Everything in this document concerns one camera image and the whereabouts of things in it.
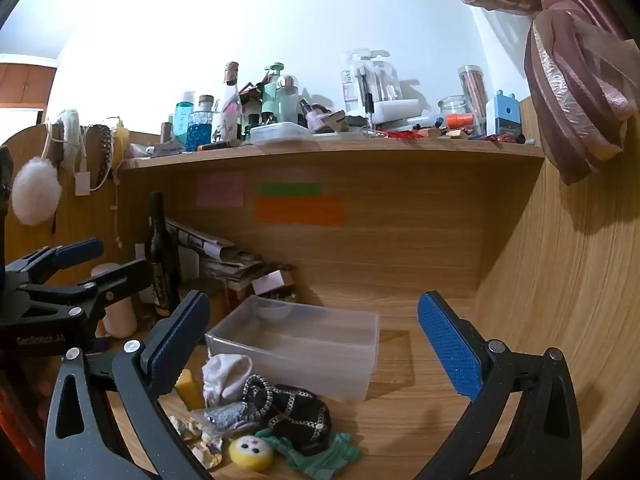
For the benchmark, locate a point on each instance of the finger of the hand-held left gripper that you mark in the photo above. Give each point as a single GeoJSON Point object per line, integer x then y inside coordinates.
{"type": "Point", "coordinates": [122, 280]}
{"type": "Point", "coordinates": [77, 252]}

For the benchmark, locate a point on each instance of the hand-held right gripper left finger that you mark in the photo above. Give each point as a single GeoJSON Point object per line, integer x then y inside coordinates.
{"type": "Point", "coordinates": [185, 332]}

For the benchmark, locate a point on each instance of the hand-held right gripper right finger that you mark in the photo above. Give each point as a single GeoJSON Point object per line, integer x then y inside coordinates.
{"type": "Point", "coordinates": [449, 347]}

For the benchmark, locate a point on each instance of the beige cylindrical cup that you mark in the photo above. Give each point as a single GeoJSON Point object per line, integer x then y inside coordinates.
{"type": "Point", "coordinates": [120, 317]}

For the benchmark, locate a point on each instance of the dark wine bottle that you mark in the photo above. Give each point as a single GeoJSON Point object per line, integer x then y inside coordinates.
{"type": "Point", "coordinates": [162, 260]}

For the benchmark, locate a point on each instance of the yellow sponge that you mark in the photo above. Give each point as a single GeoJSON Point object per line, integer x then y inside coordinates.
{"type": "Point", "coordinates": [190, 390]}

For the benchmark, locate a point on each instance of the white sock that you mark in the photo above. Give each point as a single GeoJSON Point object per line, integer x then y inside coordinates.
{"type": "Point", "coordinates": [227, 375]}

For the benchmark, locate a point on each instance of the white paper tag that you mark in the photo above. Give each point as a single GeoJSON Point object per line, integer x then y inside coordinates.
{"type": "Point", "coordinates": [83, 183]}

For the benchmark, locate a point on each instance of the white fluffy pompom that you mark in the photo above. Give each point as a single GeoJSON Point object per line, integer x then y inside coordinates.
{"type": "Point", "coordinates": [36, 191]}

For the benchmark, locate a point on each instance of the stack of newspapers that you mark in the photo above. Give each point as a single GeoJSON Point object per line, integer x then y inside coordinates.
{"type": "Point", "coordinates": [225, 260]}

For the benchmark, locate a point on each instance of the clear bag with grey item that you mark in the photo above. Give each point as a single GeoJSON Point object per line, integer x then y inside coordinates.
{"type": "Point", "coordinates": [225, 416]}

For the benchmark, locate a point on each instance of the small pink box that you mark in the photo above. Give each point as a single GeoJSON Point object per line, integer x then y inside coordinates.
{"type": "Point", "coordinates": [272, 282]}

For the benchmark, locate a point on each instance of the dark studded headband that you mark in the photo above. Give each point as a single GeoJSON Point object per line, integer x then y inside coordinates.
{"type": "Point", "coordinates": [105, 152]}

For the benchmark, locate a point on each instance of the clear plastic storage box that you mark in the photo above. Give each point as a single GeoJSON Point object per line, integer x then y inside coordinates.
{"type": "Point", "coordinates": [300, 345]}

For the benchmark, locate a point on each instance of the yellow hair accessory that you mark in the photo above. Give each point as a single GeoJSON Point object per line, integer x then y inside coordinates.
{"type": "Point", "coordinates": [120, 142]}

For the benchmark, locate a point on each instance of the white fluffy headband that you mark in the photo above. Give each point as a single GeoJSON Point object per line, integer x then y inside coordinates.
{"type": "Point", "coordinates": [70, 132]}

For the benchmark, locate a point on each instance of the pink sticky note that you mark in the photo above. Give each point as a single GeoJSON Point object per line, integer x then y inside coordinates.
{"type": "Point", "coordinates": [220, 189]}

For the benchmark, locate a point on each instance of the yellow round plush face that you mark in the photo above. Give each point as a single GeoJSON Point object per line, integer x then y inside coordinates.
{"type": "Point", "coordinates": [250, 452]}

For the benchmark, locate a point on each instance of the black patterned cloth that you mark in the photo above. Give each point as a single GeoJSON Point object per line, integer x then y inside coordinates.
{"type": "Point", "coordinates": [300, 417]}

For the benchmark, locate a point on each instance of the green knitted cloth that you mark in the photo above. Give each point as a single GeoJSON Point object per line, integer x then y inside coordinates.
{"type": "Point", "coordinates": [327, 457]}

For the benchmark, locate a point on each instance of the blue beads glass bottle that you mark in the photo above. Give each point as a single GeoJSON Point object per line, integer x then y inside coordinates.
{"type": "Point", "coordinates": [200, 132]}

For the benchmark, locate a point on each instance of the orange sticky note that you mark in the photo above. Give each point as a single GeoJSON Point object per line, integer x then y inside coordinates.
{"type": "Point", "coordinates": [300, 210]}

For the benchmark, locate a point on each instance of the teal liquid bottle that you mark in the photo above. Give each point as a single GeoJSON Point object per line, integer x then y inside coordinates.
{"type": "Point", "coordinates": [183, 120]}

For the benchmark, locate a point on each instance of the green sticky note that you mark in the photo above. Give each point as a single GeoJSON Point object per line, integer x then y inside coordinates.
{"type": "Point", "coordinates": [291, 189]}

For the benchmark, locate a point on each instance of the white printed mug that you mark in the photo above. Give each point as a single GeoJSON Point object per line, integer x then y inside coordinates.
{"type": "Point", "coordinates": [225, 127]}

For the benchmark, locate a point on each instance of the shallow clear plastic tray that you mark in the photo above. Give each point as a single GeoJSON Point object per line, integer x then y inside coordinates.
{"type": "Point", "coordinates": [280, 133]}

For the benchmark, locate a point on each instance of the clear bottle with cork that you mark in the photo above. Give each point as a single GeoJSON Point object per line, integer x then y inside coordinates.
{"type": "Point", "coordinates": [231, 85]}

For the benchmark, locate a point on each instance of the orange cap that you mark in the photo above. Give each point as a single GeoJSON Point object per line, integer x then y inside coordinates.
{"type": "Point", "coordinates": [460, 121]}

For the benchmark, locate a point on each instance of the blue plastic block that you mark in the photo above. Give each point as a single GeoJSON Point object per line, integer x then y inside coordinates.
{"type": "Point", "coordinates": [505, 115]}

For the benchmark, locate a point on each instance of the green pump bottle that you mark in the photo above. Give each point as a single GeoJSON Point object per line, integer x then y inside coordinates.
{"type": "Point", "coordinates": [271, 90]}

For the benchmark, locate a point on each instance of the glass jar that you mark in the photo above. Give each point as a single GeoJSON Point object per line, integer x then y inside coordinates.
{"type": "Point", "coordinates": [452, 106]}

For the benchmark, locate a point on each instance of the mint bottle silver cap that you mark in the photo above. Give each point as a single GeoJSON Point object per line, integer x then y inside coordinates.
{"type": "Point", "coordinates": [287, 102]}

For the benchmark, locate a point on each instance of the white rectangular box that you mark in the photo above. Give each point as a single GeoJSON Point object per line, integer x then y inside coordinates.
{"type": "Point", "coordinates": [400, 108]}

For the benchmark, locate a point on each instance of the tall clear pencil tube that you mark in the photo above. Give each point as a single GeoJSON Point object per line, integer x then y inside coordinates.
{"type": "Point", "coordinates": [474, 90]}

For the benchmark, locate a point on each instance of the clear acrylic organizer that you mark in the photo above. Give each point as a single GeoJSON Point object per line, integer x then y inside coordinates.
{"type": "Point", "coordinates": [375, 80]}

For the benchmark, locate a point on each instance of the pink striped curtain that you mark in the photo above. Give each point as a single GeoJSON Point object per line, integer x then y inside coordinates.
{"type": "Point", "coordinates": [575, 85]}

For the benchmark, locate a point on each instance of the wooden wall cabinet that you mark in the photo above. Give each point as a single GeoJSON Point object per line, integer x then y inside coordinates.
{"type": "Point", "coordinates": [25, 85]}

